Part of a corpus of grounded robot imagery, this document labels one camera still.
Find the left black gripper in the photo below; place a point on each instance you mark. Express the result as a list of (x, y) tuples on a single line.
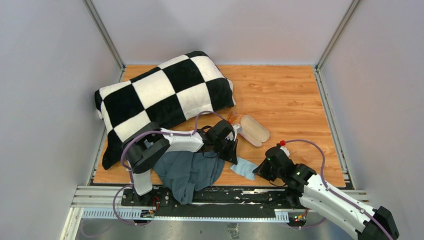
[(231, 155)]

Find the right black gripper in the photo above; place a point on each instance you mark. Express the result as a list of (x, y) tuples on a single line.
[(262, 170)]

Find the light blue cleaning cloth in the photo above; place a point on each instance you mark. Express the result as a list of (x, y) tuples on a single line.
[(244, 168)]

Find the pink glasses case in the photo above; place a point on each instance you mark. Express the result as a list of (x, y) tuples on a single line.
[(253, 131)]

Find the orange sunglasses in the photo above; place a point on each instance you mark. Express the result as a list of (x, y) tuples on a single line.
[(232, 117)]

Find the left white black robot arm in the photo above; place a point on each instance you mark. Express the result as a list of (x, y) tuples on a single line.
[(144, 149)]

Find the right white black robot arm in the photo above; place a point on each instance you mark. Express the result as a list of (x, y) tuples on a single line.
[(306, 188)]

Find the grey blue crumpled garment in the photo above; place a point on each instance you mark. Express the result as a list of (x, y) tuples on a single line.
[(185, 172)]

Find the black white checkered pillow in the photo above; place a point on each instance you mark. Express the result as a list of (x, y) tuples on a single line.
[(168, 94)]

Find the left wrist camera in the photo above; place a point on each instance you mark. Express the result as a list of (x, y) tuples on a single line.
[(237, 128)]

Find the black mounting base plate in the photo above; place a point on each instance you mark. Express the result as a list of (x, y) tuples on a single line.
[(219, 202)]

